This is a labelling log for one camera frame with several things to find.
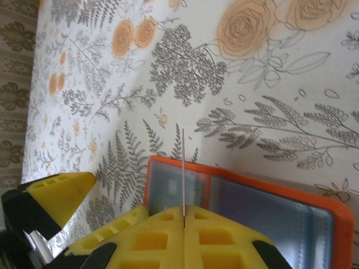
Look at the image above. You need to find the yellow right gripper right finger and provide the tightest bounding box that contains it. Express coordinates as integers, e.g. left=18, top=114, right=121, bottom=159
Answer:
left=185, top=206, right=289, bottom=269

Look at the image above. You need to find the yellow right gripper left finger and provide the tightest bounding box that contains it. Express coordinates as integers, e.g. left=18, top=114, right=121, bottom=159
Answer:
left=52, top=206, right=185, bottom=269

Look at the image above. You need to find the orange card holder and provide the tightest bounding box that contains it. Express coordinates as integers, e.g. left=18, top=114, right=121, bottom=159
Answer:
left=145, top=155, right=355, bottom=269

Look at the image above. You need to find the dark VIP logo card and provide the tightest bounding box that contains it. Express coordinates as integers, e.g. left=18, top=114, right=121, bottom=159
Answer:
left=181, top=128, right=187, bottom=217

